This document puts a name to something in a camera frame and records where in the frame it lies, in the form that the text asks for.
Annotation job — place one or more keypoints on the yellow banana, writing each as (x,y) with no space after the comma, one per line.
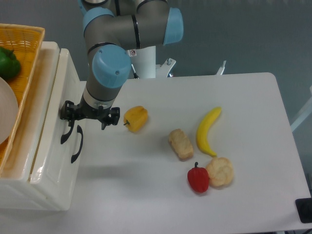
(203,129)

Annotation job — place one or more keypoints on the round knotted bread bun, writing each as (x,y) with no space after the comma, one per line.
(220,171)

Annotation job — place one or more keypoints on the black drawer handle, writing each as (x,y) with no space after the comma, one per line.
(79,144)
(66,136)

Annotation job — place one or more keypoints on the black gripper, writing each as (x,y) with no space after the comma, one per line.
(71,112)

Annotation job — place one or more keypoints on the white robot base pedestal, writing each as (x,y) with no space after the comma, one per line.
(151,64)

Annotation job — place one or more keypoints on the orange woven basket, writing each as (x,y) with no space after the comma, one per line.
(26,42)

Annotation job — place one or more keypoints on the green bell pepper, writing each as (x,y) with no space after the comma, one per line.
(10,66)

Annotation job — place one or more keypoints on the black bottom drawer handle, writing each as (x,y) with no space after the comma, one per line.
(79,144)

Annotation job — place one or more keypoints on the white frame leg right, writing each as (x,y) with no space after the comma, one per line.
(301,115)

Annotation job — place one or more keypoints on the black top drawer handle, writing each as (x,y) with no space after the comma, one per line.
(66,136)

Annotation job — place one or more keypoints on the red bell pepper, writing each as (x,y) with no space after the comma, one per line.
(198,178)

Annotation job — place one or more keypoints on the oblong bread roll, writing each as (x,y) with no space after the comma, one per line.
(181,144)

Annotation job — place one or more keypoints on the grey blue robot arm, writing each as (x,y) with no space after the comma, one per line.
(111,28)

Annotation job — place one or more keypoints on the white plastic drawer cabinet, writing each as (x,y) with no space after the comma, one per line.
(16,192)

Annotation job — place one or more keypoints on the black device at table edge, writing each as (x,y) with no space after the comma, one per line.
(304,209)

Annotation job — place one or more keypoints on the white round plate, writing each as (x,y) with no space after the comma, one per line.
(8,110)

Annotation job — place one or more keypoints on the yellow bell pepper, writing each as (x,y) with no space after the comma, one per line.
(135,118)

